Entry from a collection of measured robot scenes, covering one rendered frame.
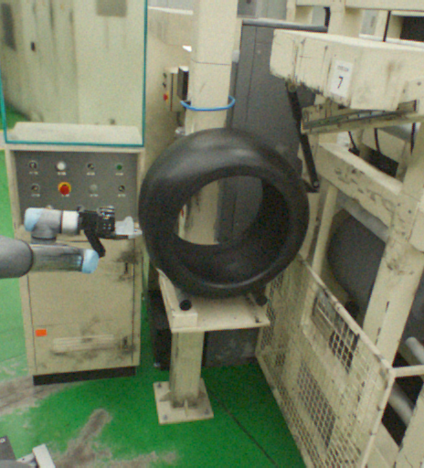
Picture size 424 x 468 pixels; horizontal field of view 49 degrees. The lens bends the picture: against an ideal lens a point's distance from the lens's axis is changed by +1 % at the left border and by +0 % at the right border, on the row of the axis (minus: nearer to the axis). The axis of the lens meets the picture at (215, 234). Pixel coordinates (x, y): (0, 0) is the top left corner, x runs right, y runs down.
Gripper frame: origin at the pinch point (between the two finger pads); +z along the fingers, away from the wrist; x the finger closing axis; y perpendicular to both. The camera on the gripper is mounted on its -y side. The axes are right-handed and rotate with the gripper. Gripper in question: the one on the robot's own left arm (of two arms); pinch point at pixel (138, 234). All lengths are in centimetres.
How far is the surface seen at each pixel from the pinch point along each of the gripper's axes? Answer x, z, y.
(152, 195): -6.1, 1.4, 17.0
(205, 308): -0.4, 29.4, -28.7
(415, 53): -36, 54, 72
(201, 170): -11.4, 14.0, 28.6
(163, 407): 28, 30, -108
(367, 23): 904, 584, 134
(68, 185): 56, -24, -7
